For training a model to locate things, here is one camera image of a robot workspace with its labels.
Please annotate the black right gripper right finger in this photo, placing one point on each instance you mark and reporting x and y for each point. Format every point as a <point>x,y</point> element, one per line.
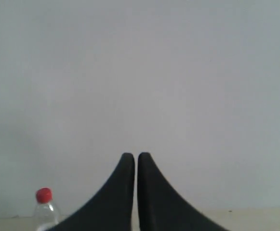
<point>161,207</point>

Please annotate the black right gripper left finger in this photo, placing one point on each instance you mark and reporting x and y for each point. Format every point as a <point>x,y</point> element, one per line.
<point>110,209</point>

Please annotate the clear water bottle red cap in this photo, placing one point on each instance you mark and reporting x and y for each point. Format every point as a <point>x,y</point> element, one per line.
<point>46,213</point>

